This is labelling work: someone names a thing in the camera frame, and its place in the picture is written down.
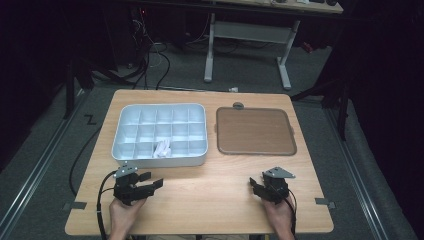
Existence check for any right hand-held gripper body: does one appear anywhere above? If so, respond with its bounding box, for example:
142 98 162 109
260 166 297 205

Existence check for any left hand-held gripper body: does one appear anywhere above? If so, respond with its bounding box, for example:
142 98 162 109
112 161 148 206

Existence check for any white sock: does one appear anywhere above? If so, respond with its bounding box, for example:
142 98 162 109
152 139 173 159

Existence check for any white divided storage box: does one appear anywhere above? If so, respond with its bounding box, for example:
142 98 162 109
111 102 209 169

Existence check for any person's left hand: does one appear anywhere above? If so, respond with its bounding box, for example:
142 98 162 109
108 197 147 235

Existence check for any person's right hand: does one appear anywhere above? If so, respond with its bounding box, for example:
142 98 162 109
261 197 294 232

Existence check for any brown flat box lid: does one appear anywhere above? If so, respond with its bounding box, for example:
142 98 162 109
215 106 298 157

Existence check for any grey tape strip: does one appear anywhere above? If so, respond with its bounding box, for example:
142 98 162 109
62 201 88 211
314 197 336 210

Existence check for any black metal stand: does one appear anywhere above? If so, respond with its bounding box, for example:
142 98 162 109
63 56 96 120
291 76 351 141

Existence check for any white-framed wooden desk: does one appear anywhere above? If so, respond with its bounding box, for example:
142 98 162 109
203 0 344 91

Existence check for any right hand-held gripper black cable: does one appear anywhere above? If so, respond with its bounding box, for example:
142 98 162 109
281 188 298 238

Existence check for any hand-held gripper black cable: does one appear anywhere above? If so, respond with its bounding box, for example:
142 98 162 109
281 188 298 238
95 169 118 240

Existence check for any left hand-held gripper black cable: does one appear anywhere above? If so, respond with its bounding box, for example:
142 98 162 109
95 169 118 240

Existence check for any black floor cable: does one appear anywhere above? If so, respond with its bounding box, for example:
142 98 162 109
68 126 102 197

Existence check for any metal floor rail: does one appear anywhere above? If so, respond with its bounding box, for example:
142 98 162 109
324 108 389 240
0 89 91 234

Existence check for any bundle of black cables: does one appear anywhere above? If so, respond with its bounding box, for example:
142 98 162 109
128 8 172 91

